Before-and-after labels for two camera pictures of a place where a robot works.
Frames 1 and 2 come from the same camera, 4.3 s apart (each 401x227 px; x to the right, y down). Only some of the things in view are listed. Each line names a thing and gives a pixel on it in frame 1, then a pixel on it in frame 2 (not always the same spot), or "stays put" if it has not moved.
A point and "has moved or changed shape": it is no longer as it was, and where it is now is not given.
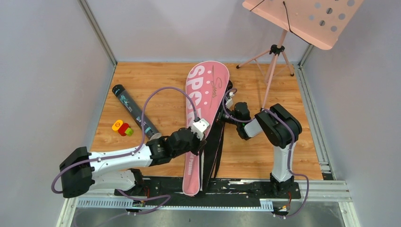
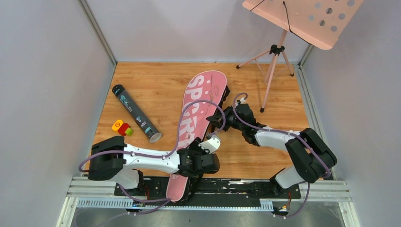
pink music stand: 320,22 stays put
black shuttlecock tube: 135,111 stays put
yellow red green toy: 123,128 stays put
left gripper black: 200,144 to 194,147
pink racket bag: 207,83 has moved or changed shape
